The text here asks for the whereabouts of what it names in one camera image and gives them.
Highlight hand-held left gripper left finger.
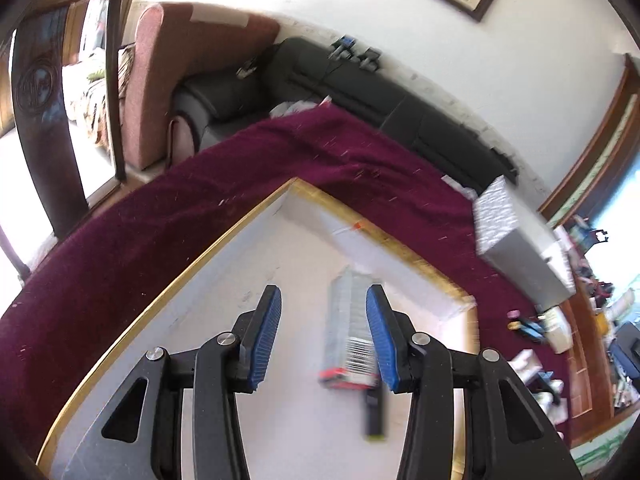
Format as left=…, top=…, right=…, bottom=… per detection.
left=65, top=284, right=283, bottom=480

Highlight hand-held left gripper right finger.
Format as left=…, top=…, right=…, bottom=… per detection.
left=365, top=284, right=583, bottom=480

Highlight black marker with beige caps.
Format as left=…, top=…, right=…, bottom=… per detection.
left=362, top=387, right=387, bottom=443

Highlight white tray with gold rim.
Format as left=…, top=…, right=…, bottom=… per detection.
left=36, top=177, right=481, bottom=480

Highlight grey tube package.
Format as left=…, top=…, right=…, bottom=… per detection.
left=320, top=267, right=383, bottom=391

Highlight black marker with yellow cap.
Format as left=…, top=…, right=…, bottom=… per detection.
left=507, top=320, right=546, bottom=343

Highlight grey rectangular box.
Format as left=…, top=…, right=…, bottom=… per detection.
left=472, top=175, right=576, bottom=311

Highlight dark red tablecloth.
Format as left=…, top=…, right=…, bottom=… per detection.
left=0, top=107, right=576, bottom=461

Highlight small white box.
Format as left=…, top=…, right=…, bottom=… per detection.
left=542, top=307, right=573, bottom=353

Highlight wooden sideboard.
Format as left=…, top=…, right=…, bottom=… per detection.
left=560, top=285, right=640, bottom=446

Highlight assorted small sideboard items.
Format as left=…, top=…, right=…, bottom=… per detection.
left=565, top=215, right=640, bottom=411

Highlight white plastic bag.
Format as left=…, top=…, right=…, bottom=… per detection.
left=270, top=97, right=331, bottom=118

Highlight black sofa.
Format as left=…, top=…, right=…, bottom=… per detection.
left=170, top=37, right=518, bottom=196

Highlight pink armchair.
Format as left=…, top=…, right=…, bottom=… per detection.
left=120, top=2, right=281, bottom=171

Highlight black and blue gadget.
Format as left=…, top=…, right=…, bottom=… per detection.
left=330, top=35, right=358, bottom=61
left=357, top=47, right=383, bottom=71

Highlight patterned bedding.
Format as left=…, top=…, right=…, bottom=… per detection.
left=65, top=50, right=136, bottom=146

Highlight dark wooden chair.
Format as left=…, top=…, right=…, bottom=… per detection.
left=0, top=0, right=143, bottom=286

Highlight wooden door frame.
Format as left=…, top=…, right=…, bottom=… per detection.
left=537, top=52, right=640, bottom=221

